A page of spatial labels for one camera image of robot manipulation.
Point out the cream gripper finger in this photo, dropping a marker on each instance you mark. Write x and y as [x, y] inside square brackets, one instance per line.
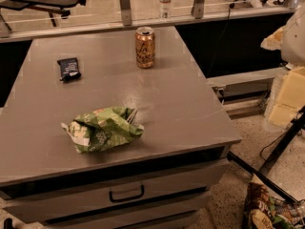
[273, 41]
[287, 97]

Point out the orange soda can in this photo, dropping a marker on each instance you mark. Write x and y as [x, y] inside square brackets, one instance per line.
[145, 47]

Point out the green jalapeno chip bag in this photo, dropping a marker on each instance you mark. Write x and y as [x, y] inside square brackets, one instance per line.
[103, 129]

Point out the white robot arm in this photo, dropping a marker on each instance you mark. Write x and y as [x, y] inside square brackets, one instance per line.
[293, 41]

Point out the brown chip bag on floor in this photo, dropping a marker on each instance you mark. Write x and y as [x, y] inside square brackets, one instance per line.
[262, 211]

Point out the black tripod leg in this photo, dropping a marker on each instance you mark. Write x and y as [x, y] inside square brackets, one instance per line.
[298, 124]

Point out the clear plastic water bottle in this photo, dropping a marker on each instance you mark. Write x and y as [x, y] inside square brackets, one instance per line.
[165, 8]

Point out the grey drawer cabinet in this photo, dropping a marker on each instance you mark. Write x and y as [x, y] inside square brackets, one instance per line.
[180, 156]

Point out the dark blue snack packet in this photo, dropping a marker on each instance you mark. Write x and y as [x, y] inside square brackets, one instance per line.
[69, 69]

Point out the black drawer handle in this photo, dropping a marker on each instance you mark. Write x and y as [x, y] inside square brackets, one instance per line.
[126, 194]

